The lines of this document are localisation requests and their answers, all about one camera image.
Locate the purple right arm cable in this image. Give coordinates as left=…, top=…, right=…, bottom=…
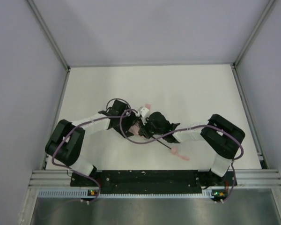
left=119, top=108, right=245, bottom=202

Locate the aluminium frame post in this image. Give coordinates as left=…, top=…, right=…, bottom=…
left=231, top=0, right=278, bottom=69
left=25, top=0, right=70, bottom=72

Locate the aluminium frame rail front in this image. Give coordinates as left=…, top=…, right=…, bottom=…
left=28, top=169, right=281, bottom=189

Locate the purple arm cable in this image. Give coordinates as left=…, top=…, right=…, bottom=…
left=51, top=97, right=132, bottom=202
left=119, top=108, right=245, bottom=202

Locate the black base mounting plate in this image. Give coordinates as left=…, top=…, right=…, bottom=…
left=70, top=169, right=237, bottom=194

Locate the grey slotted cable duct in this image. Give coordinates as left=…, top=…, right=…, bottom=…
left=37, top=187, right=219, bottom=199

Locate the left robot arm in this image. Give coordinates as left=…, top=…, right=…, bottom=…
left=45, top=99, right=139, bottom=176

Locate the pink and black folding umbrella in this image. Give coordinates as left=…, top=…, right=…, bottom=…
left=132, top=104, right=189, bottom=161

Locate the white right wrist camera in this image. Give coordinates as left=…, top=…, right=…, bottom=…
left=136, top=105, right=150, bottom=125

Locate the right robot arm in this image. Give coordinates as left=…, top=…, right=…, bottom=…
left=138, top=112, right=245, bottom=178

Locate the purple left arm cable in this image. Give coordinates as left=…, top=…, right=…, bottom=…
left=51, top=97, right=132, bottom=202

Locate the aluminium frame post left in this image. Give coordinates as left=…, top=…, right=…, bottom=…
left=25, top=0, right=70, bottom=72

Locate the aluminium frame post right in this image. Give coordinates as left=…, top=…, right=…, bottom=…
left=231, top=0, right=278, bottom=69

